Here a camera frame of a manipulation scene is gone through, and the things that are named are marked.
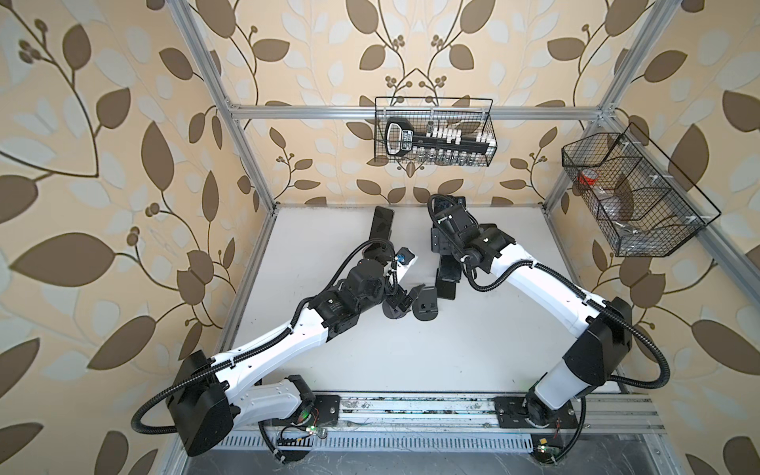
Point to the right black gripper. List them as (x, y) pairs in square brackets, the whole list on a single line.
[(479, 233)]

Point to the red capped clear item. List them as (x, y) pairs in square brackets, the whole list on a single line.
[(588, 178)]

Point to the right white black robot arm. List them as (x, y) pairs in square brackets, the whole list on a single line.
[(604, 329)]

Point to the wire basket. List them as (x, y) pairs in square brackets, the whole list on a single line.
[(470, 115), (647, 203)]

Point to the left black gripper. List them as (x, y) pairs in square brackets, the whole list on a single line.
[(397, 297)]

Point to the front left purple stand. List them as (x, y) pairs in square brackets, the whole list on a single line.
[(393, 312)]

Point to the black stand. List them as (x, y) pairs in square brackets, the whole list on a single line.
[(449, 275), (426, 308)]

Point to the back wire basket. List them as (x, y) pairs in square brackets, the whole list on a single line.
[(470, 115)]

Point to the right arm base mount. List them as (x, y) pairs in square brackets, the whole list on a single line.
[(521, 412)]

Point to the middle right black stand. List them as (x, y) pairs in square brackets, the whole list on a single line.
[(449, 275)]

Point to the front right black stand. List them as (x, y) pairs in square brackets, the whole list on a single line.
[(426, 308)]

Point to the front aluminium rail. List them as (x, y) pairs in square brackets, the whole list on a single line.
[(446, 422)]

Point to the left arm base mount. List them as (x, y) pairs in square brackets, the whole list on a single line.
[(323, 411)]

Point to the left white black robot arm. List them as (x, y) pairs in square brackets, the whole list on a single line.
[(213, 395)]

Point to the right wire basket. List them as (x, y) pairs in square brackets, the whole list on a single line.
[(647, 203)]

